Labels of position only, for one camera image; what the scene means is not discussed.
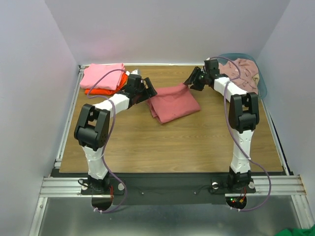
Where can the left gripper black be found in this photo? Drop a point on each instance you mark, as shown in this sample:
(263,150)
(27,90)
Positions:
(150,91)

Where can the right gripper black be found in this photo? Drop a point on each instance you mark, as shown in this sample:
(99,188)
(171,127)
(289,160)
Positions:
(198,78)

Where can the rose red t-shirt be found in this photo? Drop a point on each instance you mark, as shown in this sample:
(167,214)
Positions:
(172,103)

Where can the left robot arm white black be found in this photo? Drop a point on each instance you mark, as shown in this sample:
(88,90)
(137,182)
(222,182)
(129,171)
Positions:
(95,123)

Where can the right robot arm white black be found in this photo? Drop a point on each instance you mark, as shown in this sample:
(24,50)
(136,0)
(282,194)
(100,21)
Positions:
(241,118)

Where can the folded orange t-shirt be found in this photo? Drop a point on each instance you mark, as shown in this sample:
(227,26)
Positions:
(110,90)

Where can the dusty pink shirt in bin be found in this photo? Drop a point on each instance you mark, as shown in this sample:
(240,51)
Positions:
(248,69)

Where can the beige garment in bin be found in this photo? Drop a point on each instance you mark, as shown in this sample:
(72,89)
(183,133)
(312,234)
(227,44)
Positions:
(256,79)

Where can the teal plastic bin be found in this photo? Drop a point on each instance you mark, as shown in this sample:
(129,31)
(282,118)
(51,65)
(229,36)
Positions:
(262,90)

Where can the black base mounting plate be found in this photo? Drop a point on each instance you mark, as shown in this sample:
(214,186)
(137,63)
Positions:
(165,189)

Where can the green cloth corner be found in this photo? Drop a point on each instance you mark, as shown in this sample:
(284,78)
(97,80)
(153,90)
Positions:
(297,232)

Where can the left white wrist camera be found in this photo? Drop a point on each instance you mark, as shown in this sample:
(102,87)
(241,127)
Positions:
(134,72)

